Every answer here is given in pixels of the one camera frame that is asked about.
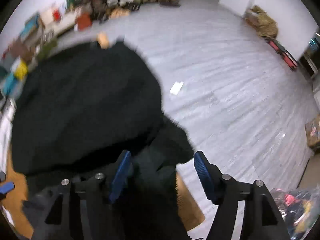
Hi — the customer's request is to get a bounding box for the black knit sweater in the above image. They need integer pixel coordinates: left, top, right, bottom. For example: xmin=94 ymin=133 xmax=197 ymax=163
xmin=11 ymin=42 xmax=194 ymax=239

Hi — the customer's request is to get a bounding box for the clear bag of clothes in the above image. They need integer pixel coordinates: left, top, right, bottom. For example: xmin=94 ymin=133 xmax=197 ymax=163
xmin=271 ymin=186 xmax=319 ymax=239

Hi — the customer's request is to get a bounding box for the white paper on floor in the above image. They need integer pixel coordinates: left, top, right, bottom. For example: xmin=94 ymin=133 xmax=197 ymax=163
xmin=170 ymin=81 xmax=184 ymax=95

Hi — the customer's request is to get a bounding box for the teal storage box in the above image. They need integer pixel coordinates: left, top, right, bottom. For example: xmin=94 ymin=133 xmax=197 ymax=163
xmin=1 ymin=73 xmax=21 ymax=97

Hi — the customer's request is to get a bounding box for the yellow shopping bag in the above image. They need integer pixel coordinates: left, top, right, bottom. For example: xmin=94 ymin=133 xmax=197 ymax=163
xmin=14 ymin=61 xmax=28 ymax=80

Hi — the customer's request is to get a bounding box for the cardboard box at right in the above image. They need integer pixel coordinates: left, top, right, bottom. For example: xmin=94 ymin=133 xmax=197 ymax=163
xmin=305 ymin=115 xmax=320 ymax=152

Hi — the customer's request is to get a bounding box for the red case on floor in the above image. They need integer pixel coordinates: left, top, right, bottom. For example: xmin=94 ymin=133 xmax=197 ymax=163
xmin=265 ymin=37 xmax=298 ymax=71

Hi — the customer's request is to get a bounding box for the orange paper bag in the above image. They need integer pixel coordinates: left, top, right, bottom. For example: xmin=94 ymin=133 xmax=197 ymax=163
xmin=76 ymin=13 xmax=92 ymax=31

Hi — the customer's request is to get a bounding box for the white low shelf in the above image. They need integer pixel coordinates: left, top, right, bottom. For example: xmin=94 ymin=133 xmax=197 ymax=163
xmin=39 ymin=4 xmax=76 ymax=36

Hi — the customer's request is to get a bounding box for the tan bundle by wall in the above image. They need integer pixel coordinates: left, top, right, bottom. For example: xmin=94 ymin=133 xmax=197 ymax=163
xmin=245 ymin=5 xmax=278 ymax=38

